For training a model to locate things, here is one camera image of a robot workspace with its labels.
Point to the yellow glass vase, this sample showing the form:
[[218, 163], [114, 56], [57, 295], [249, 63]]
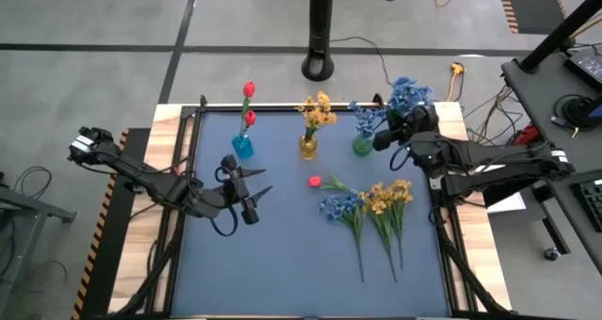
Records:
[[308, 148]]

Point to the black pole with round base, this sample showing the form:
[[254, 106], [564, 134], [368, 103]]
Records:
[[321, 19]]

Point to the black keyboard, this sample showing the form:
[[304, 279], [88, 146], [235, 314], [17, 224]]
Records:
[[590, 204]]

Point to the green glass vase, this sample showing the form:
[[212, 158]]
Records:
[[362, 147]]

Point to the red power strip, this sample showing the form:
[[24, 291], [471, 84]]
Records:
[[529, 134]]

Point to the black caster wheel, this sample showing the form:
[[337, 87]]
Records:
[[551, 253]]

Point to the black aluminium table frame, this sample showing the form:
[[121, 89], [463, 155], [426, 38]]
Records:
[[226, 108]]

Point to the grey side table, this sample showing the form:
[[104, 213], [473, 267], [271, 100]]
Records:
[[541, 103]]

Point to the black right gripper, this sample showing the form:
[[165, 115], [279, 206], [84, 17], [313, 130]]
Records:
[[416, 120]]

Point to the white paper sheet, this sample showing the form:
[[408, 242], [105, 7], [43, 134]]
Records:
[[508, 203]]

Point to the red artificial tulip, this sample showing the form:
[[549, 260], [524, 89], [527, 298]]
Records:
[[248, 89], [314, 182], [250, 117]]

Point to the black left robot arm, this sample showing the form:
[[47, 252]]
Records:
[[141, 174]]

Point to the yellow artificial flower bunch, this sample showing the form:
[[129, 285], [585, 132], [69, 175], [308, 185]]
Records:
[[400, 188], [319, 115], [377, 202]]

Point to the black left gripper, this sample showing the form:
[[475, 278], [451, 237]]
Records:
[[221, 200]]

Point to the blue screen device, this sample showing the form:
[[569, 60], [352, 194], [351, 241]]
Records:
[[596, 110]]

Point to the black mat with striped edge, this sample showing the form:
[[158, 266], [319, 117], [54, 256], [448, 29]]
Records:
[[531, 4]]

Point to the black electronic device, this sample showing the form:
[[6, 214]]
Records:
[[585, 66]]

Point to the black slanted pole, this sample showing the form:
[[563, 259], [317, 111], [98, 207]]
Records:
[[559, 30]]

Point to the grey metal stand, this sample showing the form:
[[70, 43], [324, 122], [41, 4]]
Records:
[[33, 206]]

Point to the blue glass vase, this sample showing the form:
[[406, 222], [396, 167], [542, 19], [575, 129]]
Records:
[[242, 148]]

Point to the black beam with hazard stripes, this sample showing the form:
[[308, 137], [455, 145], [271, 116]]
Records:
[[110, 244]]

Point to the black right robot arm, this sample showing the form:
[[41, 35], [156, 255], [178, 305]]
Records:
[[498, 164]]

